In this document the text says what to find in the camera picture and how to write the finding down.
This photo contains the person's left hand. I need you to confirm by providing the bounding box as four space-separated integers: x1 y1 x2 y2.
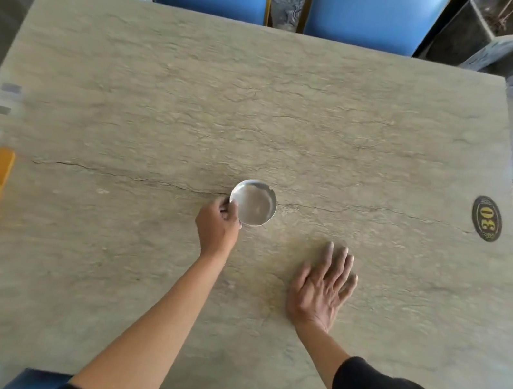
190 191 247 264

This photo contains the person's right hand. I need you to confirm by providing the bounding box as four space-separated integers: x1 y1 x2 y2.
282 236 365 338

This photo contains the round silver metal ashtray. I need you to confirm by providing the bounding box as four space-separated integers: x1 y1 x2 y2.
225 176 282 231

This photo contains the person's left forearm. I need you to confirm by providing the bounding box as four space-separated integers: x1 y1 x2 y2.
66 232 230 389

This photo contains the person's right forearm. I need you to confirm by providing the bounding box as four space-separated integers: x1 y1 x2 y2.
284 317 357 389

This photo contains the black oval table plate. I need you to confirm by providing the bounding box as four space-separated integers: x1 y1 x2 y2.
467 194 508 244

